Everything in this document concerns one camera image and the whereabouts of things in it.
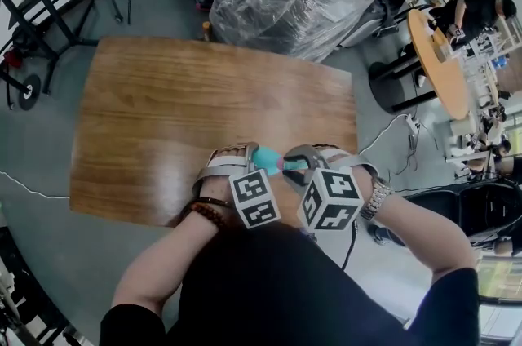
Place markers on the grey black machine base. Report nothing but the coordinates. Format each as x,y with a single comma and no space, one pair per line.
367,26

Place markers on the person's left forearm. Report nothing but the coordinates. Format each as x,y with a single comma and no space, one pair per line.
159,267

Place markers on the white power strip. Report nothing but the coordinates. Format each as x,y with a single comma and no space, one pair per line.
412,123

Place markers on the person's left hand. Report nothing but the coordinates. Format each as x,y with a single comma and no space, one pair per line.
212,189

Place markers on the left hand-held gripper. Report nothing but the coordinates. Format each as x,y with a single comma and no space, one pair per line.
255,201

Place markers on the person's black clothing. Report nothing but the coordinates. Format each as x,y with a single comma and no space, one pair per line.
285,295

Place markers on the brown bottle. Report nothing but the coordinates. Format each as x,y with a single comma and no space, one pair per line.
206,32

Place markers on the teal egg-shaped holder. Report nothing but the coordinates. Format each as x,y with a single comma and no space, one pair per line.
267,158

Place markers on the pink and teal brush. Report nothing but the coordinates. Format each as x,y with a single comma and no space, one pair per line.
291,165

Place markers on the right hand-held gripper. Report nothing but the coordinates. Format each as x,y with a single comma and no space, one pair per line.
326,201

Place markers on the person's right forearm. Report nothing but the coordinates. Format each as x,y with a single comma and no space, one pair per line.
428,238

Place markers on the silver wristwatch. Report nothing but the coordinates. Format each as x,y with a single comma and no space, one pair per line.
377,197

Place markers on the black office chair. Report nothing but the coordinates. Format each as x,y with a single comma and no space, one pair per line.
469,209

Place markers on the round orange table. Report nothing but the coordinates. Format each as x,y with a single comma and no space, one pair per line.
442,67

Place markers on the black monitor stand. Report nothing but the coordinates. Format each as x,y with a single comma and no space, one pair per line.
32,22

